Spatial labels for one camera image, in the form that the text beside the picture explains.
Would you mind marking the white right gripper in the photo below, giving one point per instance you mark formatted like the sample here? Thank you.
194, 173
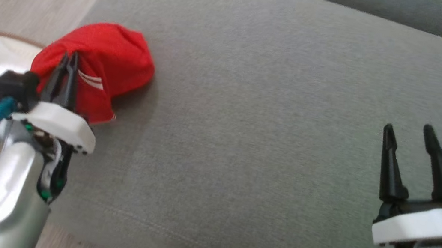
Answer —
419, 223

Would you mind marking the red garment with white stripes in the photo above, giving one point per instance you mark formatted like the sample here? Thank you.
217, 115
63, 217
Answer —
118, 53

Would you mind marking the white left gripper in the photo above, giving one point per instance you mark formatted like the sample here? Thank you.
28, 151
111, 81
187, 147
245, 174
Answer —
61, 123

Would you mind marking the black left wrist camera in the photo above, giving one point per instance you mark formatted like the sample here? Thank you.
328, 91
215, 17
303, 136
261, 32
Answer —
14, 86

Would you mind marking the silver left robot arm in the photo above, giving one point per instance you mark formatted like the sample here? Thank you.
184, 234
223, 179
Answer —
3, 197

